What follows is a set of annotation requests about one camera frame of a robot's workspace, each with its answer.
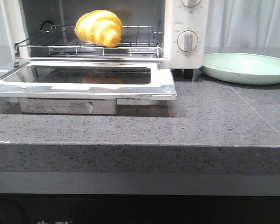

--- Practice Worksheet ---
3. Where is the lower oven timer knob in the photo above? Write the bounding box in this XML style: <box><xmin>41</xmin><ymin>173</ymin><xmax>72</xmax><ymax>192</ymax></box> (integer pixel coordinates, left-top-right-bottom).
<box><xmin>177</xmin><ymin>30</ymin><xmax>198</xmax><ymax>53</ymax></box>

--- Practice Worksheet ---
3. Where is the yellow croissant bread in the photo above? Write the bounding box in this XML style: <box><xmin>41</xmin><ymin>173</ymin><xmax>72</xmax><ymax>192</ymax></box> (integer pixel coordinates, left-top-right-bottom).
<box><xmin>74</xmin><ymin>9</ymin><xmax>123</xmax><ymax>48</ymax></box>

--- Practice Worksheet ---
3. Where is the white Toshiba toaster oven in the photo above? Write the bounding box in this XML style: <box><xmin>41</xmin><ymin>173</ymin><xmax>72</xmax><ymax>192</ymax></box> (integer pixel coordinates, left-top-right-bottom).
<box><xmin>0</xmin><ymin>0</ymin><xmax>210</xmax><ymax>79</ymax></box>

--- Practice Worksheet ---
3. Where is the light green plate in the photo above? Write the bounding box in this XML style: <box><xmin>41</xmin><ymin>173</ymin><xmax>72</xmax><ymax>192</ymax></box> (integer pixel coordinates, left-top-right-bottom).
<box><xmin>200</xmin><ymin>53</ymin><xmax>280</xmax><ymax>85</ymax></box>

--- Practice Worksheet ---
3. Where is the oven glass door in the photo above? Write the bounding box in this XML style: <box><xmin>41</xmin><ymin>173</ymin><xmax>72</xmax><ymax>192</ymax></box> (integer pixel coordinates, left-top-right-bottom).
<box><xmin>0</xmin><ymin>59</ymin><xmax>177</xmax><ymax>100</ymax></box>

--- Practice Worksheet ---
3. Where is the metal crumb tray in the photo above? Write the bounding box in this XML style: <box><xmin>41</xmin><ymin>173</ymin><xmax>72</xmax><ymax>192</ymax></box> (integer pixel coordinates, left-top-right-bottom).
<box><xmin>18</xmin><ymin>98</ymin><xmax>118</xmax><ymax>115</ymax></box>

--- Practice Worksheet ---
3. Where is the upper oven temperature knob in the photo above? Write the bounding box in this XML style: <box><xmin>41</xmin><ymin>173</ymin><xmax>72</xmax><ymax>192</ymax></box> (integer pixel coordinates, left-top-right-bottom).
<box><xmin>181</xmin><ymin>0</ymin><xmax>201</xmax><ymax>8</ymax></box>

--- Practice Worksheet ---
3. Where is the metal wire oven rack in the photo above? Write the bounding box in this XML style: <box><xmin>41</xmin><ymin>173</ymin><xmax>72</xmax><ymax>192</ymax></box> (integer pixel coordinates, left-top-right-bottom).
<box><xmin>14</xmin><ymin>25</ymin><xmax>163</xmax><ymax>58</ymax></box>

